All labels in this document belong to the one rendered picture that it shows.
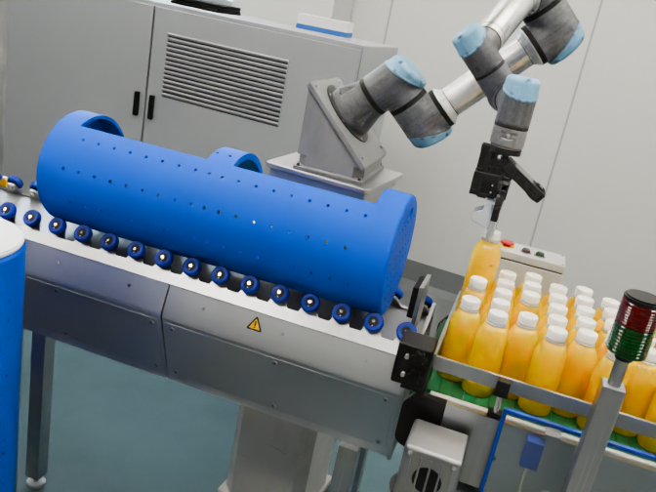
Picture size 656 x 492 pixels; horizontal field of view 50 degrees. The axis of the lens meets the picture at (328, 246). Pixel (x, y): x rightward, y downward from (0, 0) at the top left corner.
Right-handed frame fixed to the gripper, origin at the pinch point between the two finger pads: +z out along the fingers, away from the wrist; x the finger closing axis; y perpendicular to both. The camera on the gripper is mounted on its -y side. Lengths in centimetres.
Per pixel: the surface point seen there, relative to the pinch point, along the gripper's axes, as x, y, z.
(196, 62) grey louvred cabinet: -149, 157, -3
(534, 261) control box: -14.3, -11.3, 7.9
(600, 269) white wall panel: -257, -58, 74
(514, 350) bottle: 23.7, -11.2, 16.0
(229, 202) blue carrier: 23, 55, 2
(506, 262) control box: -14.3, -4.8, 10.1
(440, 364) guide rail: 30.6, 2.0, 20.6
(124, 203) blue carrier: 24, 81, 9
